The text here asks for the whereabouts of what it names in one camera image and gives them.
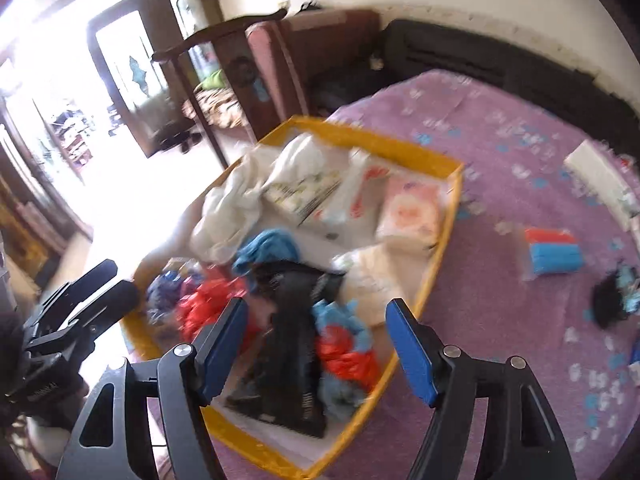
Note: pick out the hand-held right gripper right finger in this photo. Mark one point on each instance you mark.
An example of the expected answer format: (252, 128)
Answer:
(412, 355)

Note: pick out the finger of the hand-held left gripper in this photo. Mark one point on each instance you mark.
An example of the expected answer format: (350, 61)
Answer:
(85, 285)
(110, 307)

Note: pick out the wooden glass door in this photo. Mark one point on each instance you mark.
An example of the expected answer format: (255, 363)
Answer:
(145, 75)

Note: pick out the white cloth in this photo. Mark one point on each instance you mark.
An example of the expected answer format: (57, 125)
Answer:
(230, 210)

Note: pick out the red plastic bag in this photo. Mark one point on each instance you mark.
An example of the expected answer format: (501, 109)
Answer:
(210, 310)

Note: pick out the printed paper sheet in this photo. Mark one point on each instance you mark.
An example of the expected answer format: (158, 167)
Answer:
(600, 175)

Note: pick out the blue cloth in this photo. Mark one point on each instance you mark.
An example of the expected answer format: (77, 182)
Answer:
(265, 250)

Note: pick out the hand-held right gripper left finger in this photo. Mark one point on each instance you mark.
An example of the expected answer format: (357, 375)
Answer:
(225, 350)

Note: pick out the brown upholstered chair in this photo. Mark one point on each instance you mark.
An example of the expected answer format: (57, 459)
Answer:
(310, 50)

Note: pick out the white oval pad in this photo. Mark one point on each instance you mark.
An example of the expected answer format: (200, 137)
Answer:
(380, 280)

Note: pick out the lemon print tissue pack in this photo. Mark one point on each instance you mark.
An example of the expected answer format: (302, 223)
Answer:
(300, 195)

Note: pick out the white tissue pack red print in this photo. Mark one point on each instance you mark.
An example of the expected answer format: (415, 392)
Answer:
(360, 195)

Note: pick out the dark wooden chair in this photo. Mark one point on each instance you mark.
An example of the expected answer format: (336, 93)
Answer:
(200, 60)

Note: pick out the dark blue tissue pack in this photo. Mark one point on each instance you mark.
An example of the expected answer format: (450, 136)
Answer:
(167, 295)

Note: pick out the black packet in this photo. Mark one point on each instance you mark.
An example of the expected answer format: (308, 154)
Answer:
(290, 360)

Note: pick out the pink tissue pack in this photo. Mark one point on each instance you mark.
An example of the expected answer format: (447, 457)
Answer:
(410, 210)

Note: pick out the zip bag of red blue sticks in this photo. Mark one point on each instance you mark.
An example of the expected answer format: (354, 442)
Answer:
(552, 255)

